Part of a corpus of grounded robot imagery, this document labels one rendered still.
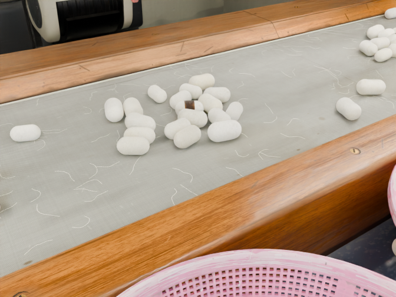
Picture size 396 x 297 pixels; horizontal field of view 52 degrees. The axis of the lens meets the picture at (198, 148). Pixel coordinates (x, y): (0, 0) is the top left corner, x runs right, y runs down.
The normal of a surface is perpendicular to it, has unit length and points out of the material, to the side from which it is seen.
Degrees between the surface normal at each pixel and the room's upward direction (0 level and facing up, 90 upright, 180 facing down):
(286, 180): 0
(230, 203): 0
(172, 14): 89
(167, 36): 0
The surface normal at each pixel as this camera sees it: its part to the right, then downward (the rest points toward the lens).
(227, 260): 0.15, 0.31
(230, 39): 0.38, -0.25
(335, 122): 0.00, -0.83
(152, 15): 0.56, 0.45
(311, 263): -0.21, 0.30
